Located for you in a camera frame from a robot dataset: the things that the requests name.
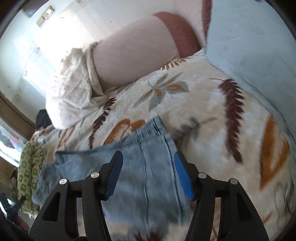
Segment blue denim pants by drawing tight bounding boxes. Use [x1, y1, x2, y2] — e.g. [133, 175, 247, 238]
[32, 116, 191, 232]

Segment green white rolled quilt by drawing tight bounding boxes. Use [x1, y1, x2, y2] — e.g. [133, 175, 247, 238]
[17, 141, 45, 216]

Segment stained glass window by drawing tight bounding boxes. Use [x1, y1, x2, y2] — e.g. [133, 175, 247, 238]
[1, 126, 27, 167]

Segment leaf pattern bed blanket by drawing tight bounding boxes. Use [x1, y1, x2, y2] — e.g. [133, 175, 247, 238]
[34, 52, 295, 240]

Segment black garment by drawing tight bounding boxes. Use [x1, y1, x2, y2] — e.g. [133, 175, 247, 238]
[36, 109, 52, 130]

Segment white patterned pillow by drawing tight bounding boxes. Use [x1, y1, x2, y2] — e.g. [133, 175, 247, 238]
[46, 42, 108, 130]

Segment light blue pillow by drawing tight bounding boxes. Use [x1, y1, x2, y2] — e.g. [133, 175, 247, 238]
[206, 1, 295, 134]

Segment pink bolster cushion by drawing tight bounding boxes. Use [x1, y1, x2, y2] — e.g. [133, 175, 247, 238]
[92, 12, 201, 91]

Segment pink padded headboard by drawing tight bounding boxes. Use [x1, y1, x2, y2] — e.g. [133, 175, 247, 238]
[175, 0, 212, 48]

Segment beige wall switch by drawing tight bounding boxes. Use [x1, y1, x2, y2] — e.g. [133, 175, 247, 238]
[36, 6, 55, 27]

